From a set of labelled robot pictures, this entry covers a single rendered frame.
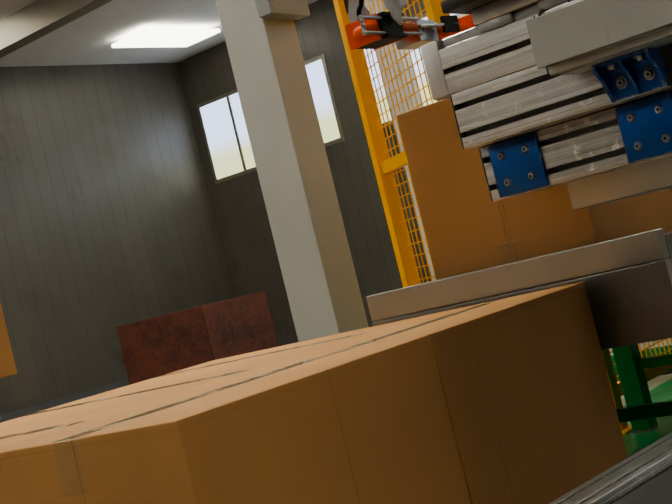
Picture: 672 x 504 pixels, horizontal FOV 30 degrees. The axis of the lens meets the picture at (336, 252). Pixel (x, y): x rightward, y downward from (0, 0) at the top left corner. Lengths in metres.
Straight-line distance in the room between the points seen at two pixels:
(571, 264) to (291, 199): 1.38
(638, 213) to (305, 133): 1.32
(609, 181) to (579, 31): 0.35
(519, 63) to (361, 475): 0.66
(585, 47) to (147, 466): 0.80
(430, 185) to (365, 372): 1.02
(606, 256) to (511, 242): 0.25
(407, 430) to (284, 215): 1.96
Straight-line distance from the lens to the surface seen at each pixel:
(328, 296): 3.72
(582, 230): 2.61
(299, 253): 3.76
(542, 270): 2.59
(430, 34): 2.58
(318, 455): 1.71
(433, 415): 1.95
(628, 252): 2.51
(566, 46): 1.77
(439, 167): 2.76
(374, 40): 2.43
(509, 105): 1.95
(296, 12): 3.86
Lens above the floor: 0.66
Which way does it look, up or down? 1 degrees up
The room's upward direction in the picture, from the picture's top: 14 degrees counter-clockwise
